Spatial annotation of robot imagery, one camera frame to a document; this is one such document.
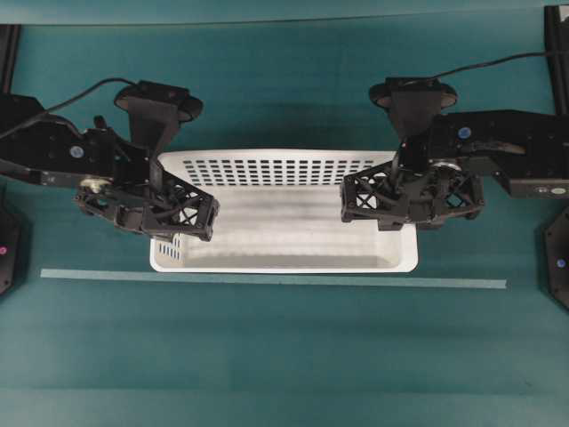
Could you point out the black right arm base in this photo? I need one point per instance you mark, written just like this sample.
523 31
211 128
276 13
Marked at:
554 243

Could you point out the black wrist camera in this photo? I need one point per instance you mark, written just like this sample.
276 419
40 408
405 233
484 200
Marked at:
156 112
412 105

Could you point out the black left frame rail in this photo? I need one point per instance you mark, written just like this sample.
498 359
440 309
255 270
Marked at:
9 45

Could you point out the light green tape strip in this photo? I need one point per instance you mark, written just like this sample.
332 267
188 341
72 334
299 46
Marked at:
266 279

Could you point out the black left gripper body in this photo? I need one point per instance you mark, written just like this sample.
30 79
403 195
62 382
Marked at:
142 198

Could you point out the black frame rail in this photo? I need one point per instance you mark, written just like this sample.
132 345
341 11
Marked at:
556 42
9 45

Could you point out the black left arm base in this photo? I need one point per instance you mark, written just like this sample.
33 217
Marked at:
10 238

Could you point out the black right frame rail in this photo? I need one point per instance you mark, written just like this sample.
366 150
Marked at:
556 42

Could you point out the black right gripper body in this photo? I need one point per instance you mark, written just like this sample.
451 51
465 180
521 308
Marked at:
412 188

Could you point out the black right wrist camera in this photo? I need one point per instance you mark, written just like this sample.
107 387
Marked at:
412 105

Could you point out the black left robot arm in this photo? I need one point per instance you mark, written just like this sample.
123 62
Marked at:
47 150

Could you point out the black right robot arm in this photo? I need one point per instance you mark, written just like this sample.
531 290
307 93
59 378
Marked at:
526 153

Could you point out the white perforated plastic basket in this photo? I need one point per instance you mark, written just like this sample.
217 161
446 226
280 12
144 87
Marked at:
280 213

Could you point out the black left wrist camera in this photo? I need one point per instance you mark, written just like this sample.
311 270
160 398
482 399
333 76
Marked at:
156 112

